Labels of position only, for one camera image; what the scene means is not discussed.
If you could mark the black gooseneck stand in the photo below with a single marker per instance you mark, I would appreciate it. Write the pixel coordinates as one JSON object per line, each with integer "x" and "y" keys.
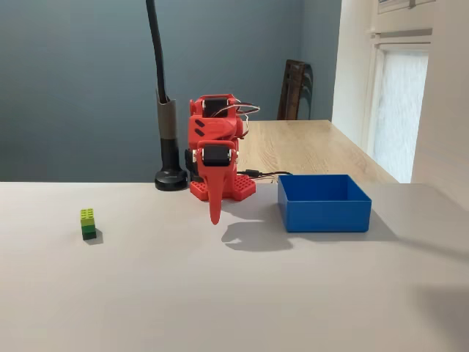
{"x": 170, "y": 146}

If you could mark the small green yellow object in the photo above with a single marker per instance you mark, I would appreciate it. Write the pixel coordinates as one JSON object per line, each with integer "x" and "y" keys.
{"x": 88, "y": 223}

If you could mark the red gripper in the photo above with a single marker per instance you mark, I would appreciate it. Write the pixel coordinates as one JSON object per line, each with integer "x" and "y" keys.
{"x": 215, "y": 155}

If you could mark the blue plastic box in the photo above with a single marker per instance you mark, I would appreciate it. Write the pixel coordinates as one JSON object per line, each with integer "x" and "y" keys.
{"x": 326, "y": 216}

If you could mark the white framed window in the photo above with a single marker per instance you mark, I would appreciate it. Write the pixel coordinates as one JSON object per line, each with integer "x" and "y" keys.
{"x": 399, "y": 110}

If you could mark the dark wooden chair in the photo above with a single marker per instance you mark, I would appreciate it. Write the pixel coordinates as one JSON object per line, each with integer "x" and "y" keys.
{"x": 293, "y": 91}

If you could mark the red robot arm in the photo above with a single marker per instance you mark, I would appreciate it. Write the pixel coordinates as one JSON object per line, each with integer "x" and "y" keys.
{"x": 212, "y": 128}

